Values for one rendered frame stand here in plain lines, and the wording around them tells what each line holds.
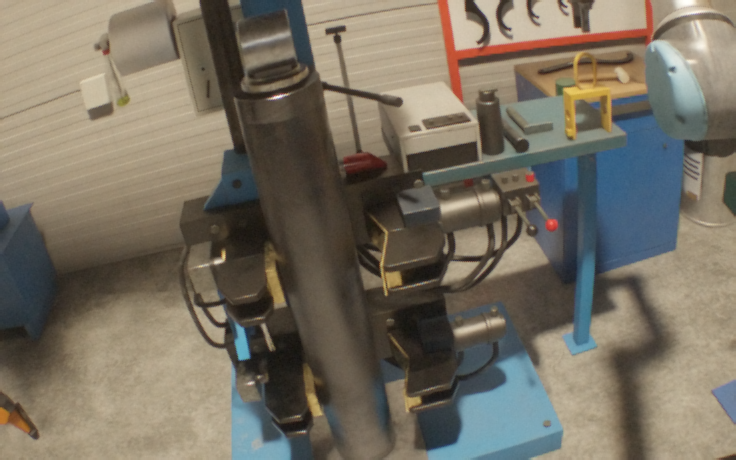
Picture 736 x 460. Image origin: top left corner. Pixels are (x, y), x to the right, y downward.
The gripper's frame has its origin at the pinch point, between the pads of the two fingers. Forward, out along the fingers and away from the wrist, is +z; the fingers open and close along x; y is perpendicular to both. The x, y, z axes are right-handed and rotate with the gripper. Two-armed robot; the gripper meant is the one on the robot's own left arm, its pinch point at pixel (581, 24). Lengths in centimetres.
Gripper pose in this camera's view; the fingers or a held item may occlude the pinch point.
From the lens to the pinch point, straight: 196.7
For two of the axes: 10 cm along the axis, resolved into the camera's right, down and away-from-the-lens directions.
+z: 1.7, 8.5, 5.0
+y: 9.8, -2.1, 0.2
